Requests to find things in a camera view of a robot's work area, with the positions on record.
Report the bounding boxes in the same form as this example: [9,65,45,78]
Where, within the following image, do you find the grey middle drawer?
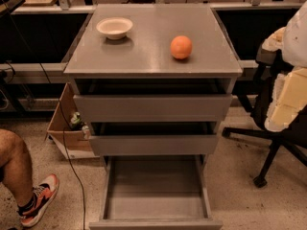
[89,122,218,156]

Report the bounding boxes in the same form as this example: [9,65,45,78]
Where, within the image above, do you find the person's bare leg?
[0,129,33,207]

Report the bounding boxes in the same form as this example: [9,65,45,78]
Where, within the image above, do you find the grey open bottom drawer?
[89,155,223,230]

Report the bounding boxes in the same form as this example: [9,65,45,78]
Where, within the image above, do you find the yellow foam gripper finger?
[262,27,285,52]
[265,67,307,132]

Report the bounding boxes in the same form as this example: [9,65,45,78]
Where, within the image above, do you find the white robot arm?
[262,2,307,132]

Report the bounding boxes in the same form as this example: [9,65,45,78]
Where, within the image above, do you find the grey drawer cabinet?
[63,3,244,162]

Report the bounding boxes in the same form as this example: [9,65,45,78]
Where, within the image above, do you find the black office chair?
[223,42,307,188]

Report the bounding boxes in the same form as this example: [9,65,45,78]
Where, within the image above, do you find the black floor cable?
[57,99,87,230]

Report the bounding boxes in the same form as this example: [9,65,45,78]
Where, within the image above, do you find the green bottle in box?
[70,112,82,128]

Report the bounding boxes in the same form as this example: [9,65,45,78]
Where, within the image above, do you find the orange fruit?
[170,35,193,59]

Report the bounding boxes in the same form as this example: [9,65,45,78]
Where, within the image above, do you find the cardboard box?
[47,83,94,159]

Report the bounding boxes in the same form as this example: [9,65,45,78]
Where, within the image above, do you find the grey top drawer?
[74,79,231,122]

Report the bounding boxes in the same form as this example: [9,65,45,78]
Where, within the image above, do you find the orange white sneaker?
[18,173,59,228]

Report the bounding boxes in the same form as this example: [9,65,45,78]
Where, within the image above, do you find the white paper bowl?
[96,17,133,40]

